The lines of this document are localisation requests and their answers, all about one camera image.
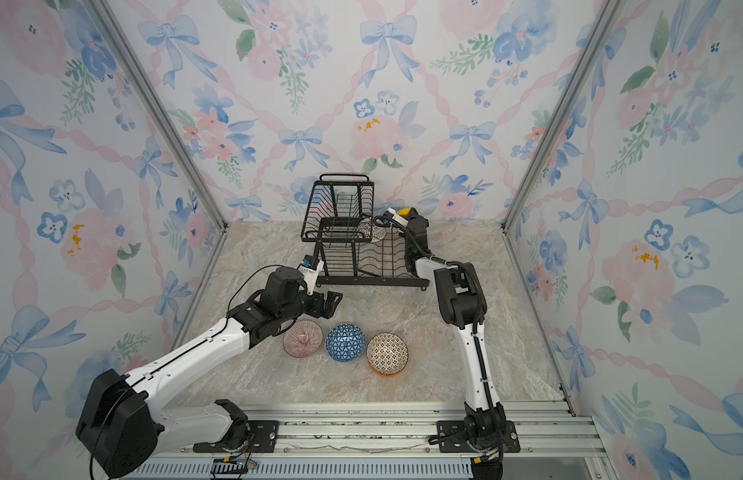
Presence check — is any black wire dish rack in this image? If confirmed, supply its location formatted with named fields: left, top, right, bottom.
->
left=301, top=173, right=429, bottom=290

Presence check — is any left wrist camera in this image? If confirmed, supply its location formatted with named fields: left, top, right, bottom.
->
left=298, top=255, right=324, bottom=295

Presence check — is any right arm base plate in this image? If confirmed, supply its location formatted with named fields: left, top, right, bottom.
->
left=429, top=420, right=521, bottom=454

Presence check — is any white red patterned bowl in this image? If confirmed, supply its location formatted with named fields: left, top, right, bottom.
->
left=358, top=218, right=387, bottom=243

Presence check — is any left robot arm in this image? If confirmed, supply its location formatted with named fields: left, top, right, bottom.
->
left=76, top=265, right=343, bottom=479

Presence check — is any pink patterned bowl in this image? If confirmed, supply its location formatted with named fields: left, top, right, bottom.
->
left=283, top=320, right=324, bottom=358

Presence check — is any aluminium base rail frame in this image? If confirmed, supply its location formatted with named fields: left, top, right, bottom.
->
left=129, top=400, right=617, bottom=479

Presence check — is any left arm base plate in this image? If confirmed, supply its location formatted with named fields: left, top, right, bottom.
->
left=193, top=420, right=281, bottom=454

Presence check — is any left aluminium corner post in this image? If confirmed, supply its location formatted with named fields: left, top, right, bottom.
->
left=82, top=0, right=229, bottom=230

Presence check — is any blue patterned bowl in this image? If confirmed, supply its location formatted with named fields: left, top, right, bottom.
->
left=325, top=323, right=367, bottom=363

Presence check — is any orange dotted patterned bowl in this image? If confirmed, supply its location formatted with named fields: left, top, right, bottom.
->
left=367, top=333, right=409, bottom=377

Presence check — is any aluminium corner post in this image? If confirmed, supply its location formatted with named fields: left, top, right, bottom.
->
left=501, top=0, right=623, bottom=232
left=82, top=0, right=229, bottom=230

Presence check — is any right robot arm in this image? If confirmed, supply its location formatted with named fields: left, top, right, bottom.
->
left=397, top=208, right=507, bottom=453

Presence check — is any right aluminium corner post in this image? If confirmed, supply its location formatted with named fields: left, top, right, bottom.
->
left=501, top=0, right=623, bottom=232

